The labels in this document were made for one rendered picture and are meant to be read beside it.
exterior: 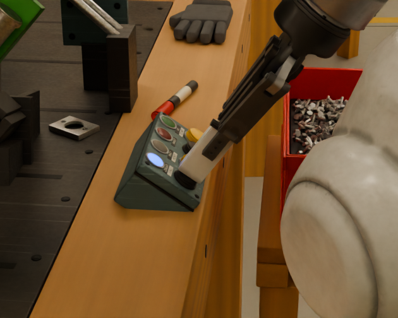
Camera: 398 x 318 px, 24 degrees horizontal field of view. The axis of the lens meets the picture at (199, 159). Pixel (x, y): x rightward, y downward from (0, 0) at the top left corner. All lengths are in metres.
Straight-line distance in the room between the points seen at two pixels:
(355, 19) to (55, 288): 0.39
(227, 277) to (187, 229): 1.18
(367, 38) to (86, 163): 3.44
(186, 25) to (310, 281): 0.99
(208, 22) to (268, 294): 0.56
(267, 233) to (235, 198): 0.88
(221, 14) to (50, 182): 0.62
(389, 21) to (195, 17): 3.23
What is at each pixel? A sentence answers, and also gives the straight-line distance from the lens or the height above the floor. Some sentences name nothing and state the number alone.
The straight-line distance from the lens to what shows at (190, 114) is 1.26.
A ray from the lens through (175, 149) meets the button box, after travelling 1.07.
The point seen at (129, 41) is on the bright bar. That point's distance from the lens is 1.24.
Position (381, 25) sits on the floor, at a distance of 4.69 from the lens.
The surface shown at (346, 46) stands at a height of 0.06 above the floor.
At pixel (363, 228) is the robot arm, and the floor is 1.11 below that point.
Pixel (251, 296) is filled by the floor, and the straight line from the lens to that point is 2.47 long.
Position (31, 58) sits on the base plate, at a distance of 1.49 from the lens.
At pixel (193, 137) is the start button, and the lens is 1.10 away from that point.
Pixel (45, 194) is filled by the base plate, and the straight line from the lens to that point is 1.06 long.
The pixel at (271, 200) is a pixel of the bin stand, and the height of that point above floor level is 0.80.
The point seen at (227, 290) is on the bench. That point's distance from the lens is 2.17.
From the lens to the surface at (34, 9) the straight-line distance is 1.09.
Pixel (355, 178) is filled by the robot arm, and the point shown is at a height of 1.14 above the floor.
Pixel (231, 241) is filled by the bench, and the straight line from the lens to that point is 2.10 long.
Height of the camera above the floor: 1.39
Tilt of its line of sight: 26 degrees down
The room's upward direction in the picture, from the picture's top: straight up
